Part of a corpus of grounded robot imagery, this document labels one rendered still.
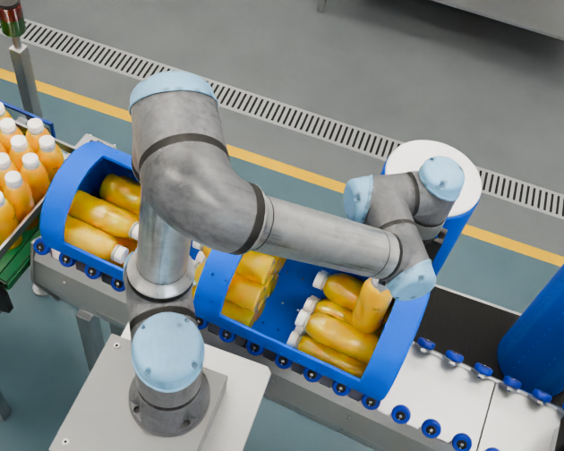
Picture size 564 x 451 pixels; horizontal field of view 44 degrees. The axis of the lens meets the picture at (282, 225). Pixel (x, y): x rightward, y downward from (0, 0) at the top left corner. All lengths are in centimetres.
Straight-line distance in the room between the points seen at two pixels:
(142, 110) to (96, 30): 305
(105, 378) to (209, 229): 61
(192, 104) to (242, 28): 311
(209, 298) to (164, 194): 73
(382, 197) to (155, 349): 44
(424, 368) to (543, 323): 78
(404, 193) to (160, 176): 46
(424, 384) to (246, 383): 52
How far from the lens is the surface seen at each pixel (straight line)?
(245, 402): 145
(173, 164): 84
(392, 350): 150
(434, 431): 171
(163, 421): 131
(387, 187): 115
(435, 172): 117
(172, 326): 118
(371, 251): 101
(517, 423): 184
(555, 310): 244
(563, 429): 176
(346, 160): 340
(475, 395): 183
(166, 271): 115
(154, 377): 116
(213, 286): 154
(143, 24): 399
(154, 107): 91
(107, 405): 138
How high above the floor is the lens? 249
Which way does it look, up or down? 54 degrees down
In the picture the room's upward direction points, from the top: 12 degrees clockwise
